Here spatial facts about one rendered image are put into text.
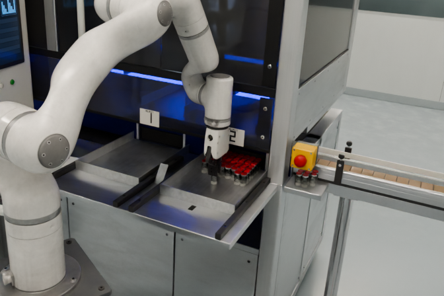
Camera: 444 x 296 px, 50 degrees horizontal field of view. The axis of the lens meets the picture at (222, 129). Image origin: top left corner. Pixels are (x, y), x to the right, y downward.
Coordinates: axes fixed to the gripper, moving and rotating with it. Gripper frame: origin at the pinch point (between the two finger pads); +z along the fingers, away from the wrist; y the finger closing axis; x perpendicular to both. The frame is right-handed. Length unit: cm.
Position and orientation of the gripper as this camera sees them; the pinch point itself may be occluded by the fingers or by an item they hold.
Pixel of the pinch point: (214, 168)
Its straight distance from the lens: 157.5
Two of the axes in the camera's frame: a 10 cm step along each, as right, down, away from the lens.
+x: -9.0, -2.0, 3.8
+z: -0.6, 9.3, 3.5
